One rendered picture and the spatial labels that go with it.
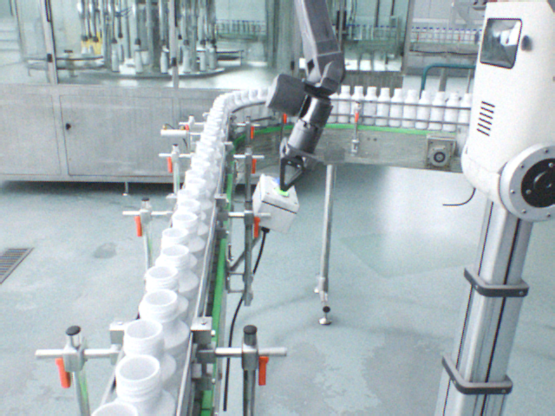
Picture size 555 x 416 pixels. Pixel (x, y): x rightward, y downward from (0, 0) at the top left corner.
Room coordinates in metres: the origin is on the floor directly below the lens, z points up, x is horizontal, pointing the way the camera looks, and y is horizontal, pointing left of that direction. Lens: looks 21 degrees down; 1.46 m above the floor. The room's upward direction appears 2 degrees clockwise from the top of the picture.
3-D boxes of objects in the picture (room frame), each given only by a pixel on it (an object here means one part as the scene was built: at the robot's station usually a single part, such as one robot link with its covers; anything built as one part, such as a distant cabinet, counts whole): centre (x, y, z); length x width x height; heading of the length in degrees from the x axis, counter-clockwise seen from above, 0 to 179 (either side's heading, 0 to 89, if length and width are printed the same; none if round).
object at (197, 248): (0.72, 0.14, 1.08); 0.06 x 0.06 x 0.17
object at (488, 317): (1.00, -0.48, 0.74); 0.11 x 0.11 x 0.40; 4
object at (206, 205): (0.90, 0.16, 1.08); 0.06 x 0.06 x 0.17
